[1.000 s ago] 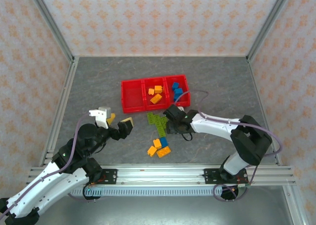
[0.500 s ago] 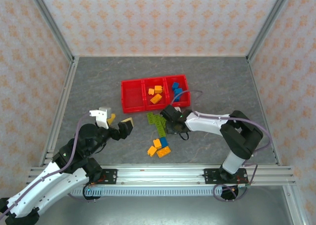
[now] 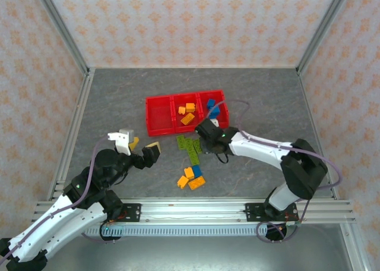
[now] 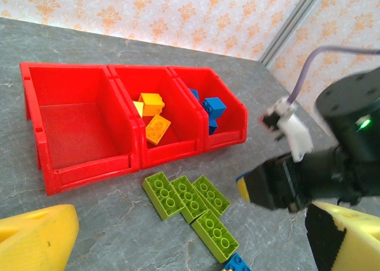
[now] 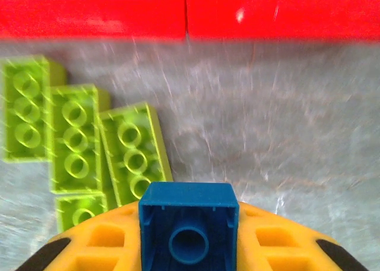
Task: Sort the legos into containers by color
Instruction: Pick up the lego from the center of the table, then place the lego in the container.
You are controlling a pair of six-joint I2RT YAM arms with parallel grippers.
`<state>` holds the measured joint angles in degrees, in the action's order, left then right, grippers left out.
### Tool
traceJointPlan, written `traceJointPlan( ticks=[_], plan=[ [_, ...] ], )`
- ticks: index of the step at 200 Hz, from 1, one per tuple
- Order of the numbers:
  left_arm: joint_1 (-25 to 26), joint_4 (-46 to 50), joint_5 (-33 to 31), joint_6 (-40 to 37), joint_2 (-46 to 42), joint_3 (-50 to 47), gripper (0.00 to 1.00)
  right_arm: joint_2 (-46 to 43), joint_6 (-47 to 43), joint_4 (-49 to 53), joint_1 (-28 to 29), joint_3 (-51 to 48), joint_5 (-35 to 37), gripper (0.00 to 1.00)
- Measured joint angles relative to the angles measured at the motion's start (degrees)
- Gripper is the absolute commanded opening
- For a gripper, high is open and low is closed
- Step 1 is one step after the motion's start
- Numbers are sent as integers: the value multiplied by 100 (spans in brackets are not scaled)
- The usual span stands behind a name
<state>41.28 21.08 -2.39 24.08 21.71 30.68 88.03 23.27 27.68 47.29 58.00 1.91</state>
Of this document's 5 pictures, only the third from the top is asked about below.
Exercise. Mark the red plastic bin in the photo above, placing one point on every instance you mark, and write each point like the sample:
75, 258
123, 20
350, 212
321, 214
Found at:
158, 116
224, 116
178, 128

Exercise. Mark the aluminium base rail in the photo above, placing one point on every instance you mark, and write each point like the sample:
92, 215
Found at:
193, 211

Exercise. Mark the blue lego brick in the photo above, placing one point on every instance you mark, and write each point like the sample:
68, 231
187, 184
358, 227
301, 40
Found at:
197, 171
214, 112
211, 103

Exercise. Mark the green lego brick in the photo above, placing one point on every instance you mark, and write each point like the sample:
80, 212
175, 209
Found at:
194, 158
197, 146
189, 145
180, 142

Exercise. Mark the aluminium side rail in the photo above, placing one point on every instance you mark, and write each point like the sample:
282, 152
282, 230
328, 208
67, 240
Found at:
71, 134
319, 134

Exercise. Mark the aluminium corner post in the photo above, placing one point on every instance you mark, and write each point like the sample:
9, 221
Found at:
63, 30
322, 30

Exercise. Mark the long yellow-orange lego brick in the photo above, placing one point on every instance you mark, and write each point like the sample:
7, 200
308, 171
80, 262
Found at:
196, 183
187, 119

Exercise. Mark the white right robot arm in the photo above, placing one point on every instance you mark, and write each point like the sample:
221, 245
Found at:
258, 149

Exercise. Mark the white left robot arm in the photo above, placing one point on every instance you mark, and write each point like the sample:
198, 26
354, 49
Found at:
59, 223

